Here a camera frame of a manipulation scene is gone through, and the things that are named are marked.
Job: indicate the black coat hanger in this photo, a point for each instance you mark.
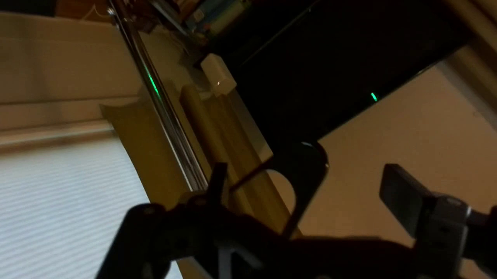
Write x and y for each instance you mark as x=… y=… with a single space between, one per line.
x=331 y=78

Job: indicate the chrome clothes rack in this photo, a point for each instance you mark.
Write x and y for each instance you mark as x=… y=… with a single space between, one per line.
x=163 y=103

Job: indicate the white window blind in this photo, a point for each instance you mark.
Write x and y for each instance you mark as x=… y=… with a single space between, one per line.
x=62 y=207

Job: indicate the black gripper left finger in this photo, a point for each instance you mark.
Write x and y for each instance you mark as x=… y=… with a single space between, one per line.
x=217 y=182

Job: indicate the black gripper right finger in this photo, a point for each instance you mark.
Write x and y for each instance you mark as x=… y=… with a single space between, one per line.
x=421 y=207

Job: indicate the small white box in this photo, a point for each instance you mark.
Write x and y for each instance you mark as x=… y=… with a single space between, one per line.
x=217 y=73

